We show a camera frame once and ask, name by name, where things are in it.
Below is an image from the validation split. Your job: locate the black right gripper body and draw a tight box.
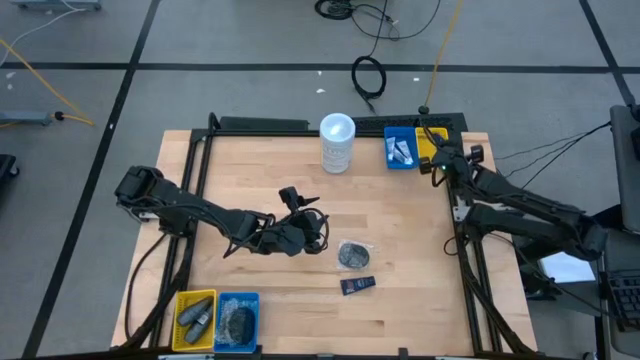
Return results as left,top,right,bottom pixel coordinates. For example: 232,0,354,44
418,145,485,187

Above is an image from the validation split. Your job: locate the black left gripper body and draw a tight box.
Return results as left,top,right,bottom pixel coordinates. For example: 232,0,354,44
269,186,329,257

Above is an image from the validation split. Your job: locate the bagged black mesh sponge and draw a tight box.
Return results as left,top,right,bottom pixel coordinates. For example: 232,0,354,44
215,297,258,348
336,239,376,272

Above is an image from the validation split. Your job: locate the navy shave cream tube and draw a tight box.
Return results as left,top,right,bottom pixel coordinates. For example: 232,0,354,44
339,275,378,297

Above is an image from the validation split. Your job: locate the grey deodorant stick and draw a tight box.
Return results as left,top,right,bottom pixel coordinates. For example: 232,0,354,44
183,304,216,346
176,296,214,328

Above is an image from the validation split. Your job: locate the yellow plastic basket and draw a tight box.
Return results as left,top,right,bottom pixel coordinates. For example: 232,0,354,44
171,288,219,353
414,126,450,162

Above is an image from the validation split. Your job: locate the blue plastic basket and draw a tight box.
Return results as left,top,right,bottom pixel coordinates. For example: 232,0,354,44
383,125,420,171
212,291,261,355

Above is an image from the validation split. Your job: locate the white wipes canister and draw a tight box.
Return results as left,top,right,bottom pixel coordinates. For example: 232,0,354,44
319,112,357,176

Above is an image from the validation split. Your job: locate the white paper sheet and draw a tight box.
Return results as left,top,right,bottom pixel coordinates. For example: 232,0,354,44
539,248,586,285

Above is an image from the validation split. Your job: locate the grey side cart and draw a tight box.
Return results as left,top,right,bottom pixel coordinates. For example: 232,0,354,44
609,103,640,234

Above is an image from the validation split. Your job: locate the black keyboard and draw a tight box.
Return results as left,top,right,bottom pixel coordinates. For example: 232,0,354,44
604,271,640,332

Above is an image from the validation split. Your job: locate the grey power strip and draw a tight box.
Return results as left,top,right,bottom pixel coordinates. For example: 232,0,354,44
0,110,53,127

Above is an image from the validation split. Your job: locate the black caster base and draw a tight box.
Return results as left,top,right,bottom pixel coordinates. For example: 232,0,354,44
0,153,21,180

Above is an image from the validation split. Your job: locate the grey floor bar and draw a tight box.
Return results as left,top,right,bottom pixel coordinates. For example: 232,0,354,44
10,0,103,12

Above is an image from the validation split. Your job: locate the black table frame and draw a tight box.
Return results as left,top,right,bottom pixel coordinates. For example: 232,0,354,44
119,112,539,360

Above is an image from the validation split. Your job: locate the yellow hanging cable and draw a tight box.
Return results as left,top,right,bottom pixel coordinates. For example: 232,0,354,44
423,0,465,115

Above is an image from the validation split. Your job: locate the black coiled floor cable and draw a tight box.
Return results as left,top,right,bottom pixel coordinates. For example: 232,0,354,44
349,55,388,115

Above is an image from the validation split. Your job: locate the black floor cable tangle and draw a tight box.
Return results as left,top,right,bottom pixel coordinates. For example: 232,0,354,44
313,0,442,43

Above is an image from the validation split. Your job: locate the yellow floor cable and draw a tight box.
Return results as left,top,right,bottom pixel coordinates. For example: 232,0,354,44
0,38,97,129

